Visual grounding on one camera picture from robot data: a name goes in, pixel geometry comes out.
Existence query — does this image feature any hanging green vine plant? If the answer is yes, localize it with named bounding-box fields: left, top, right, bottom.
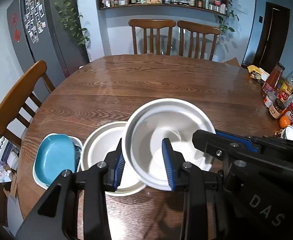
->
left=54, top=0, right=90, bottom=46

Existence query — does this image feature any wooden chair at left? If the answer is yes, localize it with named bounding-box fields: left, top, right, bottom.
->
left=0, top=60, right=55, bottom=147

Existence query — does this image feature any white decorated dish on trivet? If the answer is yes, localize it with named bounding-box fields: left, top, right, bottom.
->
left=281, top=126, right=293, bottom=141

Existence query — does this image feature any dark wooden door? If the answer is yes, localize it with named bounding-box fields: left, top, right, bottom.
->
left=253, top=2, right=290, bottom=73

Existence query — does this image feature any wooden chair back left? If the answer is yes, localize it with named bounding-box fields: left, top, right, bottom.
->
left=128, top=19, right=176, bottom=55

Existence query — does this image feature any wooden bead trivet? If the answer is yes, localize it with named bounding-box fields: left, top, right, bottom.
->
left=274, top=129, right=283, bottom=138

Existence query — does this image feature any small clear plastic jar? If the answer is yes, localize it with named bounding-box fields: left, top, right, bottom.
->
left=263, top=91, right=277, bottom=108

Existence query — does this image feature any grey refrigerator with magnets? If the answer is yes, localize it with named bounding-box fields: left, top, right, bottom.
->
left=7, top=0, right=89, bottom=83

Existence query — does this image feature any small patterned square plate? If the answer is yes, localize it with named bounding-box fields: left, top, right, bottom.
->
left=32, top=133, right=84, bottom=190

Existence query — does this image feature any large white bowl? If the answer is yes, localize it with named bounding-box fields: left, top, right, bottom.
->
left=80, top=121, right=146, bottom=197

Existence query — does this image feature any wooden chair back right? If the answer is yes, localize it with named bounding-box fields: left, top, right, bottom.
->
left=177, top=20, right=220, bottom=61

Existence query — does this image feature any red sauce bottle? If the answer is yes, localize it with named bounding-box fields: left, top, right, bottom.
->
left=261, top=62, right=285, bottom=97

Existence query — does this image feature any green plant at right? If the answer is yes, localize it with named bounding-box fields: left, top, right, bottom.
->
left=218, top=0, right=239, bottom=35

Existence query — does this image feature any orange fruit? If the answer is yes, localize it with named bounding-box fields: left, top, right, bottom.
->
left=279, top=115, right=291, bottom=129

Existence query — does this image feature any red lid jar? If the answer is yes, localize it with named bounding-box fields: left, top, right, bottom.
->
left=283, top=102, right=293, bottom=124

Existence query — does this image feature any wooden chair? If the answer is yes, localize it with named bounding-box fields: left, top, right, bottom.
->
left=128, top=19, right=176, bottom=55
left=177, top=20, right=220, bottom=61
left=0, top=60, right=55, bottom=147

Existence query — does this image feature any blue square dish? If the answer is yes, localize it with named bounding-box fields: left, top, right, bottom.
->
left=34, top=134, right=76, bottom=184

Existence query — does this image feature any small white bowl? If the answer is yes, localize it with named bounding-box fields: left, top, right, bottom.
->
left=124, top=97, right=217, bottom=192

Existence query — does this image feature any brown sauce glass jar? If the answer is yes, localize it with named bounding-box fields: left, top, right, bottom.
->
left=269, top=98, right=285, bottom=119

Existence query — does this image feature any yellow snack packet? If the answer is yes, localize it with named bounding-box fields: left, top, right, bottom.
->
left=247, top=65, right=270, bottom=84

